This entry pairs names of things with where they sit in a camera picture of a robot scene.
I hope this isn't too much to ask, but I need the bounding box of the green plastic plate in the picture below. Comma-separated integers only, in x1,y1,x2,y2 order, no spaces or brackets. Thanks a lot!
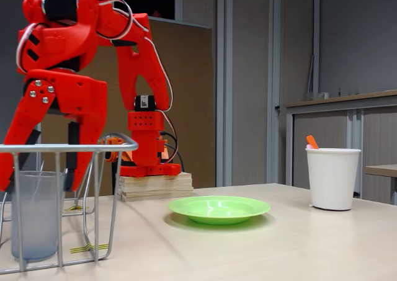
167,195,271,226

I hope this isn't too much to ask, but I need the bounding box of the metal wire dish rack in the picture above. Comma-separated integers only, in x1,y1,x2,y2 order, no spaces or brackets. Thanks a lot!
0,132,140,274

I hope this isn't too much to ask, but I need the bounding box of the brown partition board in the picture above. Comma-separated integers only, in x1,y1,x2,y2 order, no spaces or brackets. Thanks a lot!
36,0,216,198

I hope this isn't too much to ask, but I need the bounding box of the black power cable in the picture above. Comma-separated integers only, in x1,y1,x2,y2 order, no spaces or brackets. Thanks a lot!
159,131,186,174

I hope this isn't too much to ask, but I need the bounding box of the white paper cup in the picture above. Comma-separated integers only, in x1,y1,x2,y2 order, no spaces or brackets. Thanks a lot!
305,148,362,211

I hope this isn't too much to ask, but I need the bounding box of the wooden base block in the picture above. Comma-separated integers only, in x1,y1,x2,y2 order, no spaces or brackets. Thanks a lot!
118,171,194,202

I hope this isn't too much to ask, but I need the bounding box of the grey cabinet wooden top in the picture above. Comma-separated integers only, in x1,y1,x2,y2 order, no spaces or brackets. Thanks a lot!
284,89,397,205

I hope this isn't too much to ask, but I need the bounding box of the white servo wire loop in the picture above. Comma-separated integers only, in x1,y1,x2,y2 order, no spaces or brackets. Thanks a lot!
16,22,47,76

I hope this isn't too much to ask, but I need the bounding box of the translucent plastic tumbler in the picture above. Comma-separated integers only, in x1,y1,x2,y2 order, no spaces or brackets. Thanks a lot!
11,171,68,261

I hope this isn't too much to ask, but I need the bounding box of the brown side table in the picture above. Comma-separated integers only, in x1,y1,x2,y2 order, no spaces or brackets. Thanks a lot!
365,164,397,206

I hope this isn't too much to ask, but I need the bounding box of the orange plastic clamp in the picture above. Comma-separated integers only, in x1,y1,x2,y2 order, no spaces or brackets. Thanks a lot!
100,136,146,164

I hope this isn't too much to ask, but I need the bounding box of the grey leaning bar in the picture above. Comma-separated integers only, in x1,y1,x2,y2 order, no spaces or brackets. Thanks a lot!
305,55,315,100

